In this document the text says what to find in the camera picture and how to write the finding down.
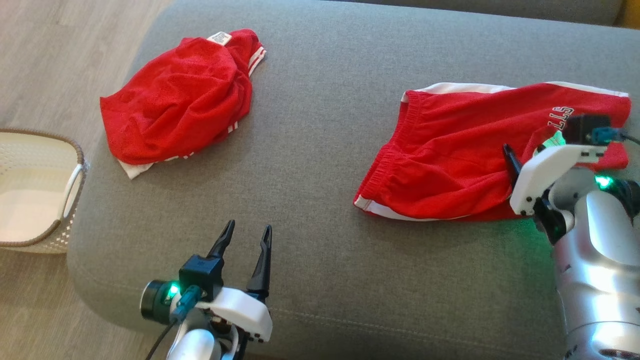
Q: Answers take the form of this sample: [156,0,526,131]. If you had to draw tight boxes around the teal plug left camera cable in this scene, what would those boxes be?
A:
[145,285,204,360]

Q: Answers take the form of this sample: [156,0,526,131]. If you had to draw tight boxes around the red basketball shorts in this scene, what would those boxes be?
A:
[353,81,632,222]

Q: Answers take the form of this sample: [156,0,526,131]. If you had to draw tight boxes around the white woven laundry basket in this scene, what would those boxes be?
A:
[0,128,91,255]

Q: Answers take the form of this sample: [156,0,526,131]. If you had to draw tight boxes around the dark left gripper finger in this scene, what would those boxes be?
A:
[246,225,273,301]
[207,220,236,259]

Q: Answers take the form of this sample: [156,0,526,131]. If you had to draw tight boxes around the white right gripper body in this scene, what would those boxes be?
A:
[509,132,608,217]

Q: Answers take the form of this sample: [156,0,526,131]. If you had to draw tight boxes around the grey sofa seat cushion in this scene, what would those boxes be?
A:
[66,0,640,360]

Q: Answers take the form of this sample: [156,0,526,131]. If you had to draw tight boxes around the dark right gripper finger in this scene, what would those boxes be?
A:
[502,144,524,191]

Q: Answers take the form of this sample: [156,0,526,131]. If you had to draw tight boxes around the red basketball jersey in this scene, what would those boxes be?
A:
[99,28,267,180]

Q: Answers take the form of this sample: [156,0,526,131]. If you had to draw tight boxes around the yellow sofa cushion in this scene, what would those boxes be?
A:
[617,0,640,29]

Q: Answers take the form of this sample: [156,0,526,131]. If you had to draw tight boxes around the teal plug camera cable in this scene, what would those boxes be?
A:
[592,127,640,147]
[145,285,204,360]

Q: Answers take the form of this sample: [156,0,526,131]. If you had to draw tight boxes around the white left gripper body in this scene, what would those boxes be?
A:
[196,286,274,344]

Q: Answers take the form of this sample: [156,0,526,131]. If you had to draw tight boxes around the grey sofa back cushion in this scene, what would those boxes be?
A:
[340,0,624,27]

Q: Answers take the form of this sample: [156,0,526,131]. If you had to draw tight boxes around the teal plug right camera cable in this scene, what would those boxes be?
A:
[592,127,640,147]

